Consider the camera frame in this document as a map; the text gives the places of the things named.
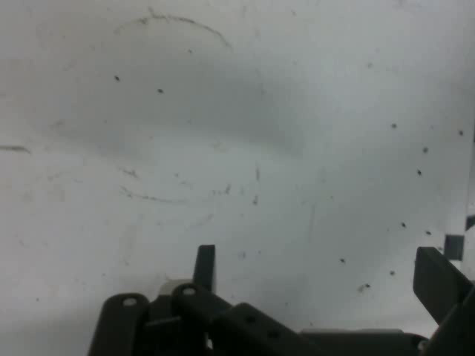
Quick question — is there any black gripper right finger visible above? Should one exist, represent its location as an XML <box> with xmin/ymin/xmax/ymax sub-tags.
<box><xmin>413</xmin><ymin>246</ymin><xmax>475</xmax><ymax>356</ymax></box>

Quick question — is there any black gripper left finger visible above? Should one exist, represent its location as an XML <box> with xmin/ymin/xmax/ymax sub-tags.
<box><xmin>88</xmin><ymin>244</ymin><xmax>317</xmax><ymax>356</ymax></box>

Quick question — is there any black tape piece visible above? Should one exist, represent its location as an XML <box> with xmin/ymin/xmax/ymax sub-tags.
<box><xmin>444</xmin><ymin>234</ymin><xmax>465</xmax><ymax>261</ymax></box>

